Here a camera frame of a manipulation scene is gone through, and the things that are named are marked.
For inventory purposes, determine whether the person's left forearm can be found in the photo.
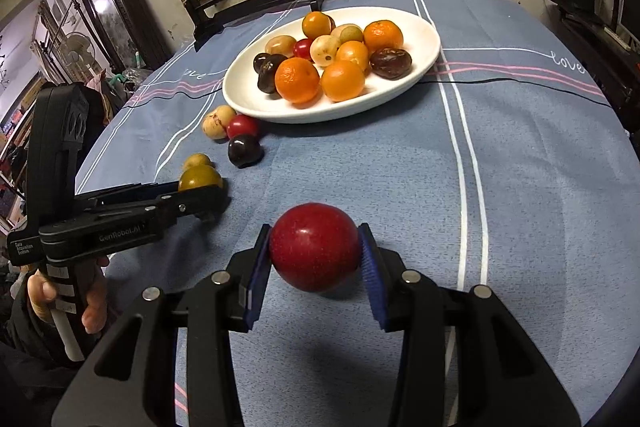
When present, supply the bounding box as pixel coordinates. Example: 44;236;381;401
0;297;101;375

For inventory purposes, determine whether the white standing fan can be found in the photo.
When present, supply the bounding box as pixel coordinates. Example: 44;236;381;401
60;32;96;65

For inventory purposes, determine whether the small dark fruit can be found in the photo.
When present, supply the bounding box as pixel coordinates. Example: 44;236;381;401
252;53;288;75

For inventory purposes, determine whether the tan longan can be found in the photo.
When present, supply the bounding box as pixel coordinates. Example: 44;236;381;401
265;35;297;58
202;105;237;139

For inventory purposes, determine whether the red cherry tomato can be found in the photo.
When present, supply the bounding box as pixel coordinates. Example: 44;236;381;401
226;114;261;140

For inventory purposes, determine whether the green yellow mandarin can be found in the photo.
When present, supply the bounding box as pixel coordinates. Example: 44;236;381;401
178;165;224;192

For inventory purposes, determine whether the dark brown passion fruit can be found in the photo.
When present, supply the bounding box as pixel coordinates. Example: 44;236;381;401
257;72;282;94

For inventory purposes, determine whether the person's left hand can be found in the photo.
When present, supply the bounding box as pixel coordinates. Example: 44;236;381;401
26;256;110;335

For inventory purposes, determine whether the computer monitor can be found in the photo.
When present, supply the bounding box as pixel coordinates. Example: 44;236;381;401
610;0;640;52

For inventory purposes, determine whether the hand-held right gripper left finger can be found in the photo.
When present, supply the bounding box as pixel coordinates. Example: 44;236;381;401
57;223;273;427

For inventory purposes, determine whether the dark brown chestnut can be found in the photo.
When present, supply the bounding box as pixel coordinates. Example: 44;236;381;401
370;48;413;80

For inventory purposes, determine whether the large red apple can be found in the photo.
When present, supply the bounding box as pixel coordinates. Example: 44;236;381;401
269;203;361;293

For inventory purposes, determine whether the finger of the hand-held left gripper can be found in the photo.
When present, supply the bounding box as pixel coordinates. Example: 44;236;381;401
85;185;230;233
75;183;180;208

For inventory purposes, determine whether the dark purple plum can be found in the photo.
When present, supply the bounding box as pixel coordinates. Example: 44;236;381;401
228;134;264;168

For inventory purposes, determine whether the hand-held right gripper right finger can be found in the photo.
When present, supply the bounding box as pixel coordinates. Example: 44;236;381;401
357;223;581;427

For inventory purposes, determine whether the orange tangerine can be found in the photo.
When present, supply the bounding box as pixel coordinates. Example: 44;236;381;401
335;40;371;68
302;11;335;38
363;20;404;54
320;60;366;102

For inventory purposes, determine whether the pale yellow round fruit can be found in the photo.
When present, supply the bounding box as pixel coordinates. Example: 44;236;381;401
310;35;343;68

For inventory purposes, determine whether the white oval plate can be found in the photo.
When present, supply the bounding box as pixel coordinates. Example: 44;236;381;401
222;7;442;124

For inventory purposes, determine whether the small yellow fruit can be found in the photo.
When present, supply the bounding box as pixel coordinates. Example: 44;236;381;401
182;153;212;172

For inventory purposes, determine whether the blue striped tablecloth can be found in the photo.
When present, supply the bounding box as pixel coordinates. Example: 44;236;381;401
75;0;636;427

